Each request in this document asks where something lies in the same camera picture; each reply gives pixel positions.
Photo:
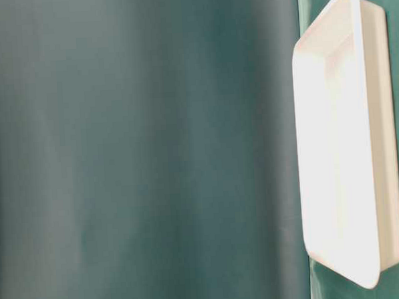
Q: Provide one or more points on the white plastic tray case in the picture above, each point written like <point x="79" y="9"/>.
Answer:
<point x="346" y="141"/>

